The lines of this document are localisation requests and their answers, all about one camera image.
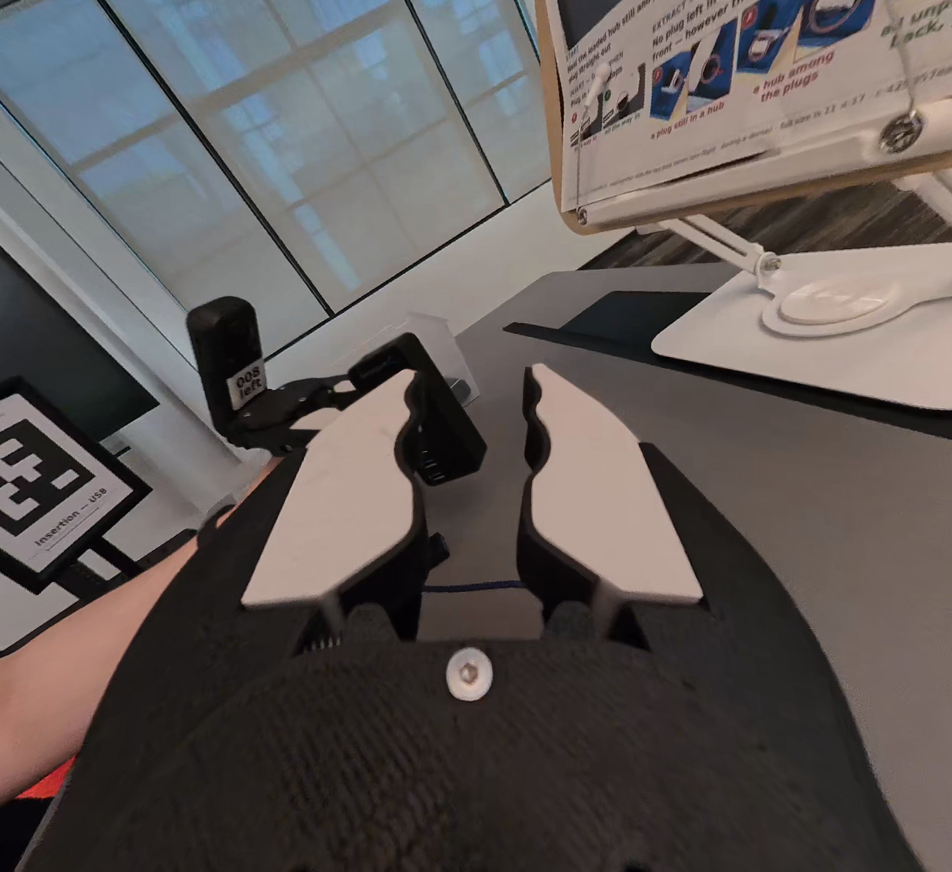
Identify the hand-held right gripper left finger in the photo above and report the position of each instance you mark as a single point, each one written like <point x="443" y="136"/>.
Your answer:
<point x="335" y="507"/>

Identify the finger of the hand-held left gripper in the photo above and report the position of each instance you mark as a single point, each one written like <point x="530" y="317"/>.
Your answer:
<point x="312" y="425"/>

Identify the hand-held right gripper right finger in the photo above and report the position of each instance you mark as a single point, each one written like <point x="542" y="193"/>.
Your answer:
<point x="610" y="507"/>

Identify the black usb hub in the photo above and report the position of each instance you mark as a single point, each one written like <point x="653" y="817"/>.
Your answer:
<point x="446" y="425"/>

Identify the clear plastic bin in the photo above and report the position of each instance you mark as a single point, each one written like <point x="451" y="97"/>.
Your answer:
<point x="454" y="351"/>

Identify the person's left forearm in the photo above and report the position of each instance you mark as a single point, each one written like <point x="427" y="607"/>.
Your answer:
<point x="74" y="664"/>

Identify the framed fiducial tag sign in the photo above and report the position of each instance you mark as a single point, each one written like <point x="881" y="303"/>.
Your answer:
<point x="52" y="485"/>

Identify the black perforated stand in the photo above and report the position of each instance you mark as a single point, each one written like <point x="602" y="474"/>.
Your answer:
<point x="111" y="559"/>

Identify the frosted glass window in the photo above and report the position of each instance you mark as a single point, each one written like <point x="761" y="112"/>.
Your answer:
<point x="260" y="105"/>

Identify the white stand base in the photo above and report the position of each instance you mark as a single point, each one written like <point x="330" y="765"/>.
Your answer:
<point x="818" y="351"/>

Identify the orange cone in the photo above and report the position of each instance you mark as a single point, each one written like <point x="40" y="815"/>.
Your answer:
<point x="48" y="779"/>

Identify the black wall monitor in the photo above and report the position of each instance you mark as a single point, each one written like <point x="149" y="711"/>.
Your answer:
<point x="59" y="351"/>

